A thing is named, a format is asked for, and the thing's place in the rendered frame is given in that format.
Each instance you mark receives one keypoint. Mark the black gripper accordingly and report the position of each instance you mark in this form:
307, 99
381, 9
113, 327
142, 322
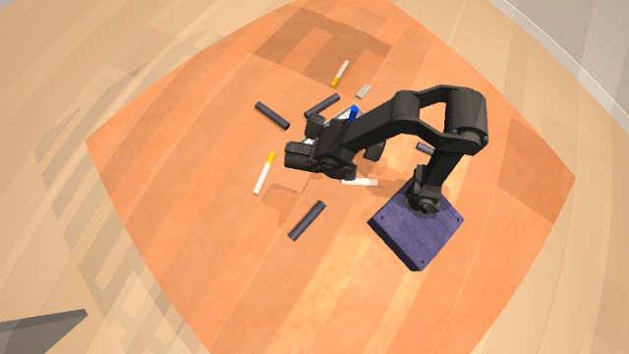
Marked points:
315, 124

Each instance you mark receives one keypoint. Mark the dark grey cylinder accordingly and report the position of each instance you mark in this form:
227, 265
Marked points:
274, 117
424, 148
307, 220
323, 105

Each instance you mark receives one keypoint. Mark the blue stylus with white tip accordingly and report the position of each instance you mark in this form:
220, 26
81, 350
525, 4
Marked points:
353, 114

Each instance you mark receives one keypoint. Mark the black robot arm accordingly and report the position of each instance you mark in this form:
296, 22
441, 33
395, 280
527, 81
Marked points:
465, 132

